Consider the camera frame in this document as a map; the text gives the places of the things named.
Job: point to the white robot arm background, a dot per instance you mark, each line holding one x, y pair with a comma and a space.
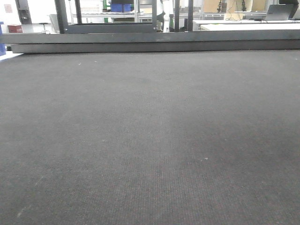
168, 11

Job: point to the dark grey table mat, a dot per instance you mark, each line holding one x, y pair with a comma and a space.
189, 138

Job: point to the blue storage bins on rack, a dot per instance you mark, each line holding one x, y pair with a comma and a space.
120, 7

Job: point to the white background table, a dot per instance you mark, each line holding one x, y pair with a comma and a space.
228, 25

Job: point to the red box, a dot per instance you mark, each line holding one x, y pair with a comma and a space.
15, 28

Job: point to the grey laptop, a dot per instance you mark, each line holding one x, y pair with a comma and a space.
278, 13

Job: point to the black metal frame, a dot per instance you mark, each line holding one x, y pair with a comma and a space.
95, 16

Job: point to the grey metal table edge rail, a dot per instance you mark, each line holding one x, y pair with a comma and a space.
154, 42

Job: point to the black wall dispenser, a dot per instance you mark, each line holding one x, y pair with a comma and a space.
23, 11

